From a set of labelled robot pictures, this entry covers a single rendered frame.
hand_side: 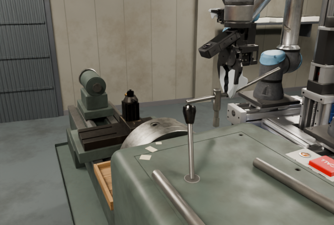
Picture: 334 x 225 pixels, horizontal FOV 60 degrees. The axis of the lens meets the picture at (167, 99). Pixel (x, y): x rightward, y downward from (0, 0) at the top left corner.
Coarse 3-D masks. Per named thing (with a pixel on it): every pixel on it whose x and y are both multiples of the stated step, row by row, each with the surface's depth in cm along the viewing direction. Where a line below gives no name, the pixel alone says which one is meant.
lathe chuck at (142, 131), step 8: (152, 120) 101; (160, 120) 101; (168, 120) 102; (136, 128) 100; (144, 128) 98; (152, 128) 96; (160, 128) 95; (128, 136) 100; (136, 136) 96; (144, 136) 94; (128, 144) 97; (136, 144) 93
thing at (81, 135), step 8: (144, 120) 169; (88, 128) 159; (96, 128) 159; (104, 128) 160; (112, 128) 159; (120, 128) 159; (80, 136) 150; (88, 136) 149; (96, 136) 149; (104, 136) 149; (112, 136) 149; (120, 136) 150; (88, 144) 143; (96, 144) 145; (104, 144) 147; (112, 144) 149
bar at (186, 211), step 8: (152, 176) 64; (160, 176) 62; (160, 184) 60; (168, 184) 59; (168, 192) 57; (176, 192) 57; (176, 200) 55; (184, 200) 55; (176, 208) 54; (184, 208) 53; (184, 216) 52; (192, 216) 50; (192, 224) 49; (200, 224) 49
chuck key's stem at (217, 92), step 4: (216, 88) 82; (216, 92) 81; (220, 92) 81; (216, 96) 81; (220, 96) 81; (216, 100) 82; (220, 100) 82; (216, 104) 82; (220, 104) 82; (216, 108) 82; (220, 108) 83; (216, 112) 83; (216, 116) 84; (216, 120) 84; (216, 124) 84
